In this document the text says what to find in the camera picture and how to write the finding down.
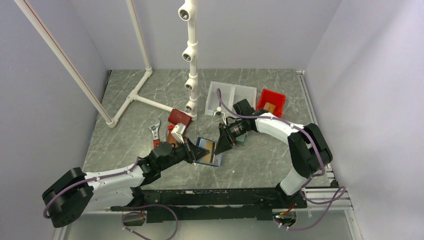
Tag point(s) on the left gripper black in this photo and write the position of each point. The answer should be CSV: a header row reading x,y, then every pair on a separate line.
x,y
193,152

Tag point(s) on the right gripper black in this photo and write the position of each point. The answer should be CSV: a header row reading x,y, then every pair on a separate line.
x,y
225,140

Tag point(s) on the orange credit card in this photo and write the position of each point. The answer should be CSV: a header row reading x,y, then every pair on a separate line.
x,y
210,157
269,107

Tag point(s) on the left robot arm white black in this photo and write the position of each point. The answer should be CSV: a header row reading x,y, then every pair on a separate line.
x,y
77,192

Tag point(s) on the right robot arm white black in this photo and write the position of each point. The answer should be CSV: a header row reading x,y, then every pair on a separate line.
x,y
308,148

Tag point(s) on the green leather card holder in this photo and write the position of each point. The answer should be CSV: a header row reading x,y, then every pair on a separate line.
x,y
242,138

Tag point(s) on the brown leather wallet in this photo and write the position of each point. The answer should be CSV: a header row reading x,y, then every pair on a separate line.
x,y
170,138

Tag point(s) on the red leather wallet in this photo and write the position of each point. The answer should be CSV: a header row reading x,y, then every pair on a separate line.
x,y
176,117

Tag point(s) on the clear plastic divided box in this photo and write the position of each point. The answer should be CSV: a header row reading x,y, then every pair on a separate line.
x,y
230,95

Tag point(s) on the red plastic bin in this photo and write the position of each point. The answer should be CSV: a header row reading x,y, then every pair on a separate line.
x,y
275,98

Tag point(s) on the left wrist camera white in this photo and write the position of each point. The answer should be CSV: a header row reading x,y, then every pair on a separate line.
x,y
177,131

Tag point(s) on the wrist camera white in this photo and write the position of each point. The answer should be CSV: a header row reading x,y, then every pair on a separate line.
x,y
177,131
219,113

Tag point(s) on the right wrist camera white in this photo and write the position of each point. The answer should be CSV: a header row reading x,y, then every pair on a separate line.
x,y
219,113

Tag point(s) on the adjustable wrench red handle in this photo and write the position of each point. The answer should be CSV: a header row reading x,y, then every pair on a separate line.
x,y
154,128

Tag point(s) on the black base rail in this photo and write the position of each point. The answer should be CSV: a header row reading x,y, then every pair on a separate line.
x,y
210,204

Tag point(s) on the aluminium extrusion frame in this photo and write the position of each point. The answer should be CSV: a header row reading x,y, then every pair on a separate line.
x,y
322,199

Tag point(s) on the white PVC pipe post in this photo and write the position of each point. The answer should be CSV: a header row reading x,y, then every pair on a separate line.
x,y
188,12

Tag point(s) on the white PVC pipe frame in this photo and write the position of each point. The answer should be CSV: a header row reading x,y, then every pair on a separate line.
x,y
60,27

